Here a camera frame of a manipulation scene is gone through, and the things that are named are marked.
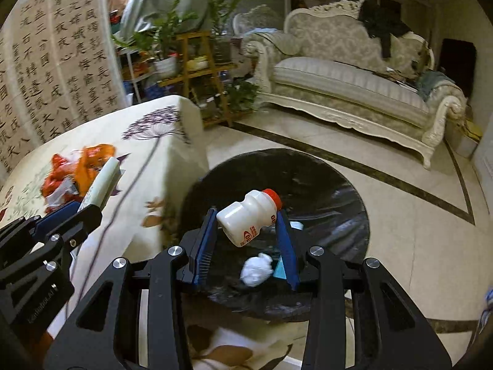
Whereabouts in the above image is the green plant in white pot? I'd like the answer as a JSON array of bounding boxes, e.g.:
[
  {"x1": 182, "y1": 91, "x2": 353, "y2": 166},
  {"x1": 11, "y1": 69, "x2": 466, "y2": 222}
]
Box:
[{"x1": 112, "y1": 0, "x2": 199, "y2": 80}]

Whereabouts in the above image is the white squeeze tube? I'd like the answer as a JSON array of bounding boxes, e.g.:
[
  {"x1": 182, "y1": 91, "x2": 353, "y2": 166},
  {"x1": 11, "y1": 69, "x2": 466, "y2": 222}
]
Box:
[{"x1": 77, "y1": 157, "x2": 121, "y2": 212}]

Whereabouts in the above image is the black clothing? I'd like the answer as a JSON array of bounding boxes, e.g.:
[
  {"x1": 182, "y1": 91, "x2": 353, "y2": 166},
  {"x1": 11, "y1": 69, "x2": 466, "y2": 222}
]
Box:
[{"x1": 358, "y1": 0, "x2": 411, "y2": 58}]

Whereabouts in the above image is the white bottle with red cap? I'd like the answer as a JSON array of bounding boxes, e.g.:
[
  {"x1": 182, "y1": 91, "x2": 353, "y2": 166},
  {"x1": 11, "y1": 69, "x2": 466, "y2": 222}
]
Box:
[{"x1": 216, "y1": 189, "x2": 283, "y2": 247}]

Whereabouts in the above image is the crumpled white tissue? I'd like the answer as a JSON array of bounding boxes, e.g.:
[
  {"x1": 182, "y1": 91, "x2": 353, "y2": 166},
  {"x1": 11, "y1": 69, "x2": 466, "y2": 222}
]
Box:
[{"x1": 239, "y1": 252, "x2": 274, "y2": 288}]

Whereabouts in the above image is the floral tablecloth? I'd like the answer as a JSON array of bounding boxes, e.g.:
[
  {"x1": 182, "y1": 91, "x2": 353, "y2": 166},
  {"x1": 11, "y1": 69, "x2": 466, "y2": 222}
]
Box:
[{"x1": 0, "y1": 94, "x2": 299, "y2": 370}]

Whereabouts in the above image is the tall green plant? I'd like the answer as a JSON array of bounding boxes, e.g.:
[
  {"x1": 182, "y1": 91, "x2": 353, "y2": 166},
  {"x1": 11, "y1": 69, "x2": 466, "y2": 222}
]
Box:
[{"x1": 196, "y1": 0, "x2": 247, "y2": 64}]

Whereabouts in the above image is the red snack packet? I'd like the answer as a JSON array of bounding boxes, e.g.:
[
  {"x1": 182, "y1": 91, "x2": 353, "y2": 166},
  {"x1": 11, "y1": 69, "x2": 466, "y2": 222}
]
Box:
[{"x1": 40, "y1": 153, "x2": 78, "y2": 209}]

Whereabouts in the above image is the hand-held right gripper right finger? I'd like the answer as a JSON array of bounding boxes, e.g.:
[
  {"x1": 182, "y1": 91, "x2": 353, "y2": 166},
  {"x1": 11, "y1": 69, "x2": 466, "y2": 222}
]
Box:
[{"x1": 275, "y1": 209, "x2": 452, "y2": 370}]

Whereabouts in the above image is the white metal shelf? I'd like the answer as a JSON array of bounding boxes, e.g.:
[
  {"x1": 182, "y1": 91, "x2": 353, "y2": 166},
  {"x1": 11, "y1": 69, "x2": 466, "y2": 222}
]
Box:
[{"x1": 116, "y1": 48, "x2": 155, "y2": 105}]

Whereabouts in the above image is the small leafy green plant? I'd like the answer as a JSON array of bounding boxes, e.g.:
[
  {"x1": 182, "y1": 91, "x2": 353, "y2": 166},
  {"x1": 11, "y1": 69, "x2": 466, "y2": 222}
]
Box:
[{"x1": 225, "y1": 81, "x2": 260, "y2": 112}]

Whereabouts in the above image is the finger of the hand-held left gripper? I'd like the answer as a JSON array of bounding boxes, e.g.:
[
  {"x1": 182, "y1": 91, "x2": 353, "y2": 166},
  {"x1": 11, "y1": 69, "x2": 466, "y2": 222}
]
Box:
[
  {"x1": 43, "y1": 204, "x2": 103, "y2": 275},
  {"x1": 0, "y1": 201, "x2": 83, "y2": 256}
]

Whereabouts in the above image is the grey hanging cloth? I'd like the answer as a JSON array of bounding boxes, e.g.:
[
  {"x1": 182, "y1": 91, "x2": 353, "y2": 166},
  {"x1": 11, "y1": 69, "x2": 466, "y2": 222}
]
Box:
[{"x1": 121, "y1": 0, "x2": 201, "y2": 39}]

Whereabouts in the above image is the ornate white armchair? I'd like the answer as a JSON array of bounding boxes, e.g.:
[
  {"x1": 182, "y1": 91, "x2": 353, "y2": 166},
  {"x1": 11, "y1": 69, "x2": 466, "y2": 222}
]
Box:
[{"x1": 233, "y1": 5, "x2": 286, "y2": 47}]

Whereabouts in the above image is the blue blanket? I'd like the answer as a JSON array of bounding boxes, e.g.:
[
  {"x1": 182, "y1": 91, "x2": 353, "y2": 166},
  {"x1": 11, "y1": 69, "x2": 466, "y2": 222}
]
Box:
[{"x1": 418, "y1": 70, "x2": 455, "y2": 101}]

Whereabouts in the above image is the wooden plant stand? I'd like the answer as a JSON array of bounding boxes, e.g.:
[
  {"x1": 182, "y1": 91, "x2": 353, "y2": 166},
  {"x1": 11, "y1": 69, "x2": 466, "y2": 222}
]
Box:
[{"x1": 158, "y1": 31, "x2": 255, "y2": 128}]

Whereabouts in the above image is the ornate cream sofa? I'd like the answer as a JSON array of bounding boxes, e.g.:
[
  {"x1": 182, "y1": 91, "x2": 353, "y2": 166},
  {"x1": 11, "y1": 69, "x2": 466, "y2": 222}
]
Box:
[{"x1": 242, "y1": 0, "x2": 468, "y2": 169}]

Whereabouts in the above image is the clear bag with orange print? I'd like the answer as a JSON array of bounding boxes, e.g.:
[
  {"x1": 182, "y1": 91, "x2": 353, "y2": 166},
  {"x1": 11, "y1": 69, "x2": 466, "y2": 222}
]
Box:
[{"x1": 72, "y1": 144, "x2": 117, "y2": 198}]

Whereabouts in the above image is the calligraphy wall hanging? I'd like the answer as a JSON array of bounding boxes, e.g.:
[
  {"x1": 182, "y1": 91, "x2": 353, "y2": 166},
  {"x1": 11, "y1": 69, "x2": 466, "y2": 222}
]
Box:
[{"x1": 0, "y1": 0, "x2": 129, "y2": 178}]

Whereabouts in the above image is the black trash bin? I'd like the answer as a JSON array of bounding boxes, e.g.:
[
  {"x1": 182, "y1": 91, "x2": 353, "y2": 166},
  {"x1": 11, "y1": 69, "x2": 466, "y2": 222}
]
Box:
[{"x1": 177, "y1": 148, "x2": 370, "y2": 322}]

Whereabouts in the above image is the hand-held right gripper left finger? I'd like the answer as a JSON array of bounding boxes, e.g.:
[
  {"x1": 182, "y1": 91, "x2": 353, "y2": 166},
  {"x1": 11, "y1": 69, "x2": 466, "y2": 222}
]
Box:
[{"x1": 44, "y1": 207, "x2": 220, "y2": 370}]

